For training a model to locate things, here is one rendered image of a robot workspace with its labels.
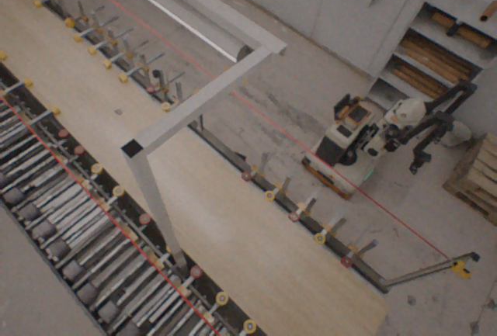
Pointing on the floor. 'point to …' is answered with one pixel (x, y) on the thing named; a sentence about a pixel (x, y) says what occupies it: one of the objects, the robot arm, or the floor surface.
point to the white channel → (158, 133)
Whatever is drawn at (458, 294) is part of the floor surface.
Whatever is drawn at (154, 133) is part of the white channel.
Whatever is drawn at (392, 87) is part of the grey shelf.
